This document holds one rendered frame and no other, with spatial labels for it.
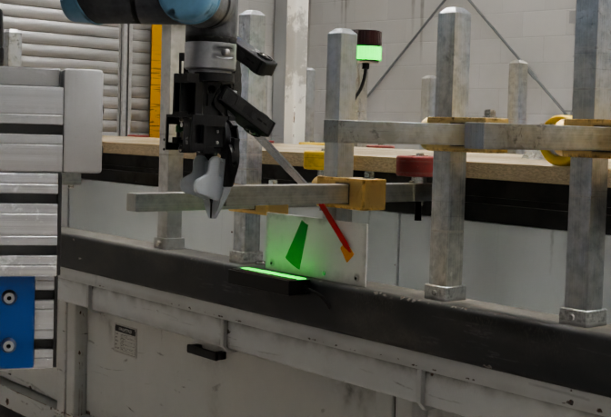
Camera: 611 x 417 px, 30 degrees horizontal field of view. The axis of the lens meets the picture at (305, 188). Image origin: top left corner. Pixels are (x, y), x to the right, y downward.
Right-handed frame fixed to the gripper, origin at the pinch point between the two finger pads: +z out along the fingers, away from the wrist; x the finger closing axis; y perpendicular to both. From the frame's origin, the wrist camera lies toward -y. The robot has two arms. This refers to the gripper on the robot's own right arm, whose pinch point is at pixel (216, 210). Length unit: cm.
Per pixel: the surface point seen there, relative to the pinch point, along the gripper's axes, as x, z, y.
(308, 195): 1.6, -2.2, -16.1
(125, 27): -258, -53, -134
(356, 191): 3.6, -3.0, -24.4
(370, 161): -16.6, -7.4, -45.6
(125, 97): -259, -25, -135
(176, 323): -53, 27, -28
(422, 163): 3.3, -7.8, -39.1
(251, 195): 1.6, -2.2, -5.1
